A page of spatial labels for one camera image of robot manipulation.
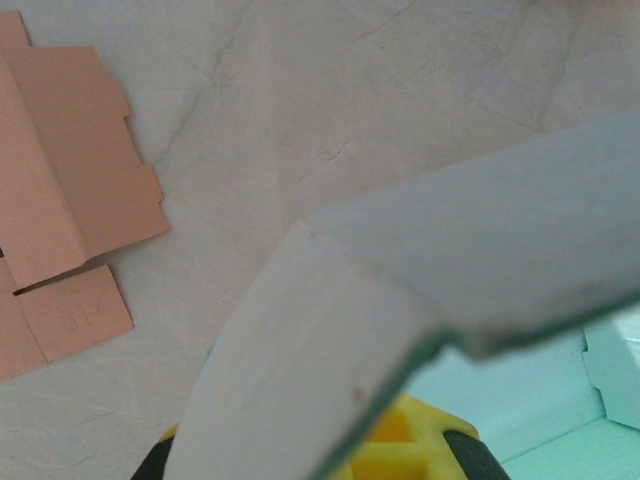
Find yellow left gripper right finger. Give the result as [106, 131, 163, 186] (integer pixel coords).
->
[344, 392, 514, 480]

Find orange paper box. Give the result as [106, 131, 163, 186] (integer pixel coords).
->
[0, 9, 174, 381]

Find light blue paper box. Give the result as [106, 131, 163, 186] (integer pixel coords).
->
[167, 107, 640, 480]

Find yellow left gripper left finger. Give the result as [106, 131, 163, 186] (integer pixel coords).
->
[130, 423, 181, 480]

